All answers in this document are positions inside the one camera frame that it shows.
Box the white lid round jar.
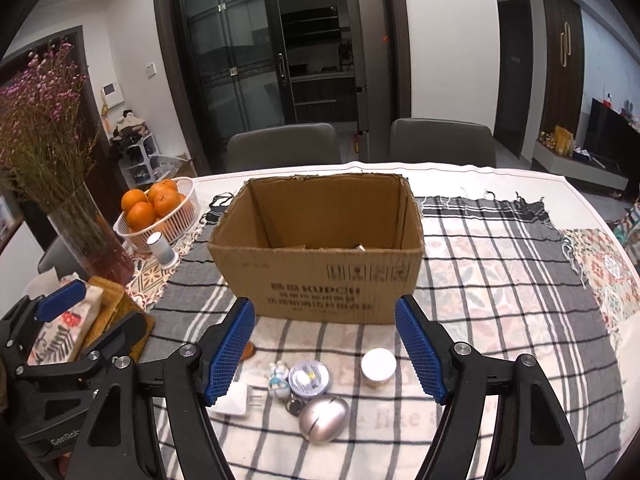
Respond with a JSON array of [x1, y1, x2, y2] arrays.
[[360, 348, 397, 388]]

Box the purple dried flowers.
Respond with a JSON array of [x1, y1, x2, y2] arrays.
[[1, 39, 98, 214]]

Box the white shoe rack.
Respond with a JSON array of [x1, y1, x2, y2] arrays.
[[119, 133, 160, 188]]

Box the orange fruit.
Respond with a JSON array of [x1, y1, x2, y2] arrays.
[[146, 179, 178, 203], [153, 191, 182, 218], [126, 202, 156, 232], [120, 188, 148, 214]]

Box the yellow woven mat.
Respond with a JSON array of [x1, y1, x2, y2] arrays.
[[81, 276, 155, 362]]

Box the grey refrigerator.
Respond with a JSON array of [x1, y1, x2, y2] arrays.
[[346, 0, 392, 162]]

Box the glass flower vase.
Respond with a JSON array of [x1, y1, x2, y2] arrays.
[[48, 183, 134, 285]]

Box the round blue label tin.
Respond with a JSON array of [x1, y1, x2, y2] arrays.
[[288, 360, 331, 400]]

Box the small white blue figurine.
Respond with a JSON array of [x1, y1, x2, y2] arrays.
[[267, 361, 291, 402]]

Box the silver egg-shaped object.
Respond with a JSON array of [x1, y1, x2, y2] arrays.
[[298, 394, 349, 444]]

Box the checkered grey white cloth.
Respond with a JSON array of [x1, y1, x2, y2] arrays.
[[134, 192, 626, 480]]

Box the small white cylinder bottle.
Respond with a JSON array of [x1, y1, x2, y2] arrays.
[[146, 232, 179, 270]]

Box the printed fabric tissue pouch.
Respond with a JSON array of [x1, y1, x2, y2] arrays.
[[25, 269, 103, 366]]

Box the orange fruit top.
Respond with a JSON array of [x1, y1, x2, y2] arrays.
[[146, 179, 178, 203]]

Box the white plastic fruit basket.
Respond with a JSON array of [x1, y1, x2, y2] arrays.
[[113, 177, 200, 254]]

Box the brown cardboard box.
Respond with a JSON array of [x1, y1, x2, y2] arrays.
[[208, 174, 424, 325]]

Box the black sliding glass door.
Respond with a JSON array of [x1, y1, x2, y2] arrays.
[[150, 0, 412, 176]]

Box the white patterned tablecloth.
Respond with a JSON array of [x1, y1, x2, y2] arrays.
[[119, 160, 640, 480]]

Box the grey chair left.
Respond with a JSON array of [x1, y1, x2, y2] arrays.
[[224, 122, 341, 172]]

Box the orange fruit right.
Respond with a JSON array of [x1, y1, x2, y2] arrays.
[[153, 191, 182, 218]]

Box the white tv cabinet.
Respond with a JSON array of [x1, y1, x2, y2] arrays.
[[533, 142, 628, 191]]

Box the dark wooden door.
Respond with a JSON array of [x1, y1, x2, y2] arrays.
[[540, 0, 585, 133]]

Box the brown curved shell piece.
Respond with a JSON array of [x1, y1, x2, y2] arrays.
[[240, 341, 256, 362]]

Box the grey chair right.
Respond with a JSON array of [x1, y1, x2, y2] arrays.
[[387, 117, 498, 169]]

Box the orange fruit left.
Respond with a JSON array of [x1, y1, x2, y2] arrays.
[[120, 188, 148, 214]]

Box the grey chair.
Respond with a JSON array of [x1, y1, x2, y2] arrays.
[[224, 122, 341, 172], [387, 117, 498, 169]]

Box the black television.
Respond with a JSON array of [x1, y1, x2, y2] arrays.
[[584, 99, 639, 177]]

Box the orange fruit front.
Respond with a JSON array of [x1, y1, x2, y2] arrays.
[[126, 202, 156, 232]]

